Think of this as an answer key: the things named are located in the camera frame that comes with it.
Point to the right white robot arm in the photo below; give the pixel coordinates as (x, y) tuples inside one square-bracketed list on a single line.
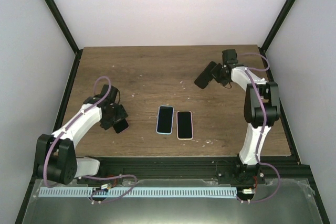
[(261, 107)]

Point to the black phone case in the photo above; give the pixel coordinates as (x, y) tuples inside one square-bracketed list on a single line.
[(205, 77)]

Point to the black aluminium frame rail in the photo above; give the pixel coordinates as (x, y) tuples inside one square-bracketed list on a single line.
[(223, 169)]

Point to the left black frame post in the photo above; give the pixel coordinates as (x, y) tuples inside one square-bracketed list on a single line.
[(62, 25)]

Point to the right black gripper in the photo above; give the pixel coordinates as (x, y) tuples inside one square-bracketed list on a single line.
[(214, 70)]

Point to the light blue slotted cable duct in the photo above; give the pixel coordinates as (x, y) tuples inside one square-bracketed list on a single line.
[(141, 192)]

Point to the light blue phone case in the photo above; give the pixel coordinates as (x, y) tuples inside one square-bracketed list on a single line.
[(157, 121)]

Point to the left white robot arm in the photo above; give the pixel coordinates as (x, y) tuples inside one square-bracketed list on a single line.
[(55, 156)]

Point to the white phone case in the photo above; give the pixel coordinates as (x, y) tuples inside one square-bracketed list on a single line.
[(184, 138)]

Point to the maroon phone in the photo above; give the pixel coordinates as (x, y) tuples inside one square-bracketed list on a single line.
[(121, 126)]

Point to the black frame post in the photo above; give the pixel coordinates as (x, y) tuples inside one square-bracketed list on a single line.
[(62, 25), (287, 6)]

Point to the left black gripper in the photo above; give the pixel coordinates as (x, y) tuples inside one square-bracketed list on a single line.
[(122, 114)]

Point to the right black frame post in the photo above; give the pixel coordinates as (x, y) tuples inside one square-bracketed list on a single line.
[(287, 6)]

